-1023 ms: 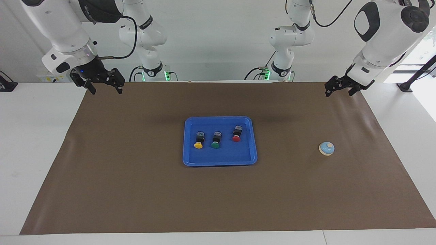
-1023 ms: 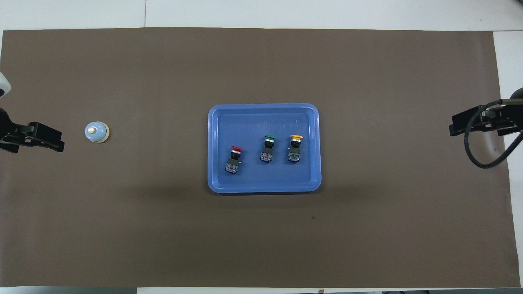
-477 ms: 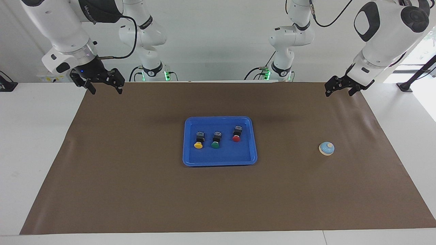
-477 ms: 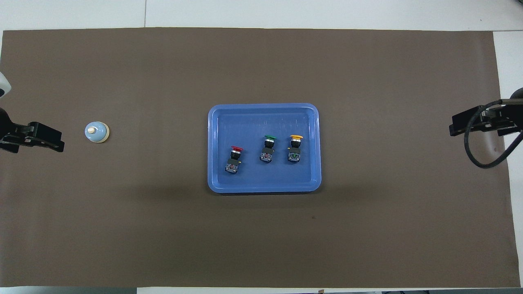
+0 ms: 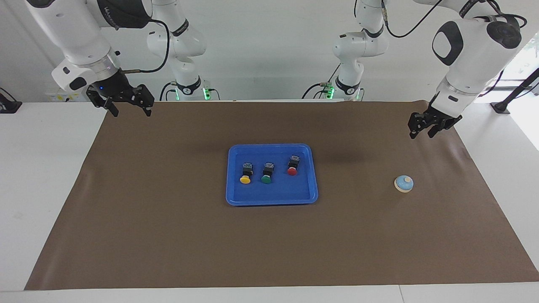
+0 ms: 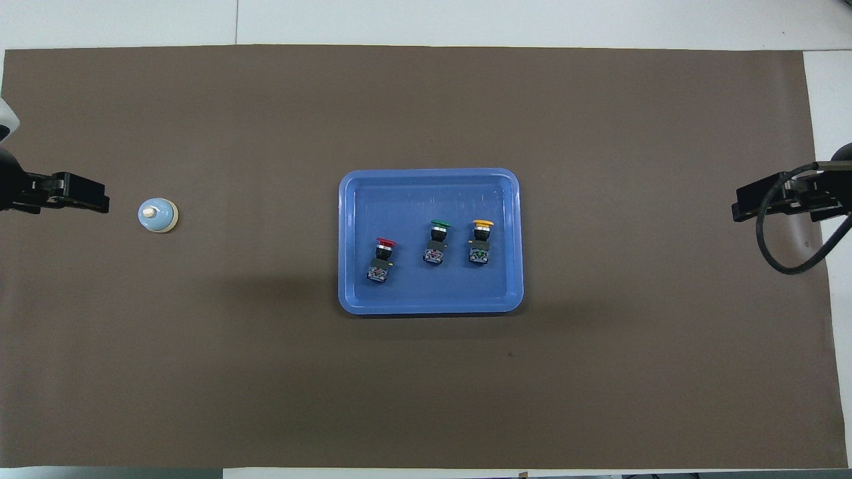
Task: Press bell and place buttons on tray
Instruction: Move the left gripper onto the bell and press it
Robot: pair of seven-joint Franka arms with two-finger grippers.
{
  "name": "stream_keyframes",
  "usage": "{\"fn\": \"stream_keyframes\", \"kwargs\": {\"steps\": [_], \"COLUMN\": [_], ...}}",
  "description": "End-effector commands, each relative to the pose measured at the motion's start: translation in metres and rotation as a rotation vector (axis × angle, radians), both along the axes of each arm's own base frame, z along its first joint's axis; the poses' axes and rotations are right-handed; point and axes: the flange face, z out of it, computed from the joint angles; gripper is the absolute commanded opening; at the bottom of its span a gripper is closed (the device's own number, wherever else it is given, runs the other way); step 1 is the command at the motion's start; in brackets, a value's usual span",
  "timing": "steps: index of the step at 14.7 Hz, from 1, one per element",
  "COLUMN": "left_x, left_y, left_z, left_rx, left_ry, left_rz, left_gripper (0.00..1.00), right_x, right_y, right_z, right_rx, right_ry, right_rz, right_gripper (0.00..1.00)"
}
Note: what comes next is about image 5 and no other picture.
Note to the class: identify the white box with yellow labels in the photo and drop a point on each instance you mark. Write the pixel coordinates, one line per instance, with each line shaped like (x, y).
(59, 97)

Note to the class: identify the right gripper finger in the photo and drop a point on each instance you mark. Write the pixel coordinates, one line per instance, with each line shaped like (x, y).
(147, 108)
(113, 107)

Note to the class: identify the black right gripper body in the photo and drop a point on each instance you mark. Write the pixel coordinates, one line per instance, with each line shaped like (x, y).
(118, 90)

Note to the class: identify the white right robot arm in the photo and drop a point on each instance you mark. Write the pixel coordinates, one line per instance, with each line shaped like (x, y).
(71, 33)

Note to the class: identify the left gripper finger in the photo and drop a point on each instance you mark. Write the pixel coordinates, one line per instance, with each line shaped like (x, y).
(433, 131)
(413, 130)

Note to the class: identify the black stand with flat foot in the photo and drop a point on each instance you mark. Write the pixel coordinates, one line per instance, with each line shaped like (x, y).
(10, 106)

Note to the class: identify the black angled stand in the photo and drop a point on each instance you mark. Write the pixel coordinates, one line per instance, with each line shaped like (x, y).
(516, 90)

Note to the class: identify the yellow push button switch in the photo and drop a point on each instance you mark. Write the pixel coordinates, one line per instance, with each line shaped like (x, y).
(245, 179)

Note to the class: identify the brown table mat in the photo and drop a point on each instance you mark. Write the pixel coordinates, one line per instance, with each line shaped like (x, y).
(168, 244)

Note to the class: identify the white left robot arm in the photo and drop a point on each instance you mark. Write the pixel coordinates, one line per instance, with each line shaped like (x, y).
(471, 59)

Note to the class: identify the green push button switch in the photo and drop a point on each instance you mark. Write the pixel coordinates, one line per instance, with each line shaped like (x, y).
(265, 179)

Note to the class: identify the bright window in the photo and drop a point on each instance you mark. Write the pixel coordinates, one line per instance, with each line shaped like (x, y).
(524, 63)

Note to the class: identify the light blue call bell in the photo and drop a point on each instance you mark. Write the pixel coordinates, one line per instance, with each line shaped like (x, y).
(403, 184)

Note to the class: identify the blue plastic tray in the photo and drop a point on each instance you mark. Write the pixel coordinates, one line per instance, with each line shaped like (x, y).
(290, 191)

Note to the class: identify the red push button switch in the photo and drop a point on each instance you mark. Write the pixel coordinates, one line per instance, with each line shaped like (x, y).
(292, 171)

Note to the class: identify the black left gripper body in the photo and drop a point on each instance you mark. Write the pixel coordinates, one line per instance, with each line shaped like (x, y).
(440, 118)

